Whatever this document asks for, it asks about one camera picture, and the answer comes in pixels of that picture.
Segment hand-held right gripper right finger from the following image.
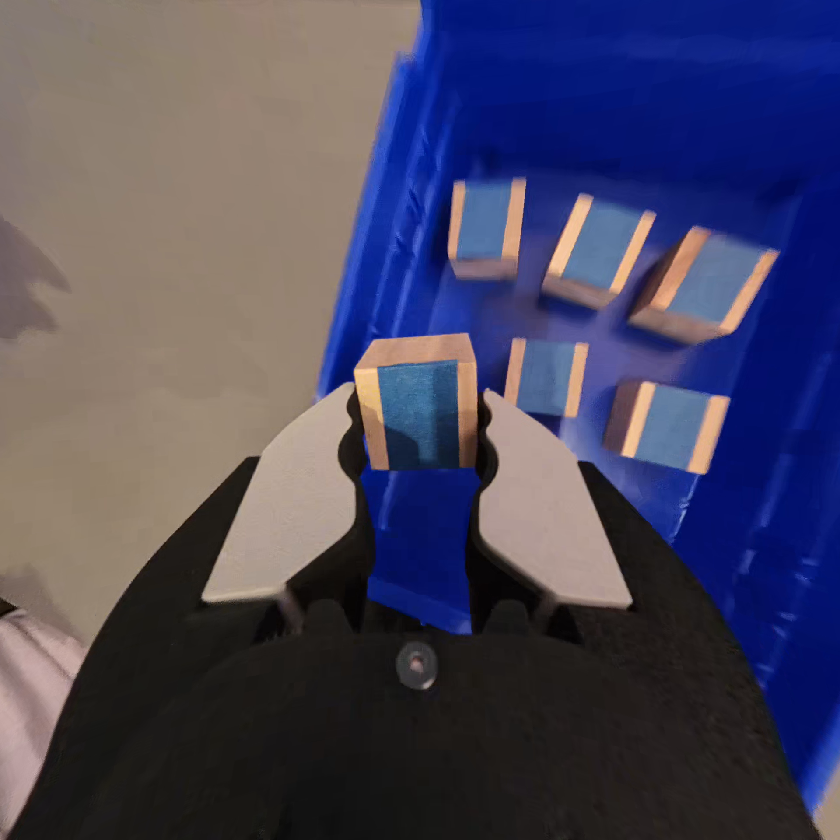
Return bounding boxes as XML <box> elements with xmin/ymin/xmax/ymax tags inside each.
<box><xmin>466</xmin><ymin>388</ymin><xmax>634</xmax><ymax>636</ymax></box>

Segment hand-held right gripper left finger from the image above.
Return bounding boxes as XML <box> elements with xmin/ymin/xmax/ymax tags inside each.
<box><xmin>201</xmin><ymin>382</ymin><xmax>376</xmax><ymax>636</ymax></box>

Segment wooden cube with blue tape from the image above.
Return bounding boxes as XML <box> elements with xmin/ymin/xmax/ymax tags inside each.
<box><xmin>626</xmin><ymin>226</ymin><xmax>781</xmax><ymax>345</ymax></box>
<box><xmin>354</xmin><ymin>332</ymin><xmax>479</xmax><ymax>472</ymax></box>
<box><xmin>602</xmin><ymin>381</ymin><xmax>731</xmax><ymax>475</ymax></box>
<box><xmin>504</xmin><ymin>337</ymin><xmax>589</xmax><ymax>419</ymax></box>
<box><xmin>448</xmin><ymin>177</ymin><xmax>528</xmax><ymax>282</ymax></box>
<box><xmin>541</xmin><ymin>192</ymin><xmax>657</xmax><ymax>311</ymax></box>

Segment person's pale lavender clothing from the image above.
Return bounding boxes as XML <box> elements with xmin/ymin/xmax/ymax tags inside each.
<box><xmin>0</xmin><ymin>607</ymin><xmax>89</xmax><ymax>834</ymax></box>

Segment blue plastic bin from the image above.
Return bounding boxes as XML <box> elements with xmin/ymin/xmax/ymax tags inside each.
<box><xmin>317</xmin><ymin>0</ymin><xmax>840</xmax><ymax>818</ymax></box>

